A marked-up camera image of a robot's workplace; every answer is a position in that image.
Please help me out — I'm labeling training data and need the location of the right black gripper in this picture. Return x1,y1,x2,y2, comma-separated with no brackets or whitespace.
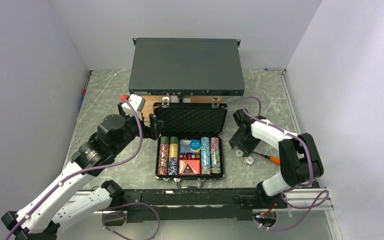
229,129,261,157

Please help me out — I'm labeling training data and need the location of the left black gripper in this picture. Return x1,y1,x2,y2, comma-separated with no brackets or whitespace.
112,102,164,155

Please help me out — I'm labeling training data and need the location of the white poker chip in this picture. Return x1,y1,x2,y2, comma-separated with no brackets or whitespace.
235,149,244,157
244,156,255,165
211,167,221,175

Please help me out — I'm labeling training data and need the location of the blue dealer button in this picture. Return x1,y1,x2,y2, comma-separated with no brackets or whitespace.
189,139,202,152

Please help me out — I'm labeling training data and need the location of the red triangle card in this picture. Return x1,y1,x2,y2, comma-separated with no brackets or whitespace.
179,161,197,175

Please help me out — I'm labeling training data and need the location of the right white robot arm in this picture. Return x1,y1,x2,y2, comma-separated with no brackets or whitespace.
229,109,324,208

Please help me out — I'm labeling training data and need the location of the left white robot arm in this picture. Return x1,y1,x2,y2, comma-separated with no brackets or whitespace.
1,102,164,240

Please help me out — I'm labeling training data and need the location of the wooden board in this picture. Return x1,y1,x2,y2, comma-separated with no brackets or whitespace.
142,95,223,116

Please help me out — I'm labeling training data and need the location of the light blue chip column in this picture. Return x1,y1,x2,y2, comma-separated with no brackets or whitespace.
200,137,211,175

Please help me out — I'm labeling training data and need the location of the green yellow blue chip column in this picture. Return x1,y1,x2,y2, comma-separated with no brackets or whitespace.
168,136,179,176

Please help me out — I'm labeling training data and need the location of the red green chip column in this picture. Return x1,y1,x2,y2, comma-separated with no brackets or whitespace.
157,136,170,176

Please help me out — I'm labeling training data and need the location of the blue playing card deck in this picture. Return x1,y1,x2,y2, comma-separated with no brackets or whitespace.
179,138,200,154

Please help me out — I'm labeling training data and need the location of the black poker chip case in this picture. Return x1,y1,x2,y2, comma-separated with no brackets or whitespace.
153,97,228,189

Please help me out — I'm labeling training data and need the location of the red dice row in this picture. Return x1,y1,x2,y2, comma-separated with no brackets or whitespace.
178,153,201,160

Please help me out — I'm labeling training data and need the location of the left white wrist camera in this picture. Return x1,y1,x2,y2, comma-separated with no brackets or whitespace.
120,94,146,120

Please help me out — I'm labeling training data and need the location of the orange handled screwdriver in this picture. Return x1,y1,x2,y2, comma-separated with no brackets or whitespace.
252,151,281,165

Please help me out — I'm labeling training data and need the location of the dark rack-mount server unit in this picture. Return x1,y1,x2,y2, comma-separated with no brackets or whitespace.
128,37,245,96

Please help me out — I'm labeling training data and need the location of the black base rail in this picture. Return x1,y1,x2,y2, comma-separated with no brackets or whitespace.
90,187,279,223

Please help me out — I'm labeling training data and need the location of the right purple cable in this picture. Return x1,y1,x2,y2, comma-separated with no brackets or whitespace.
242,96,330,232

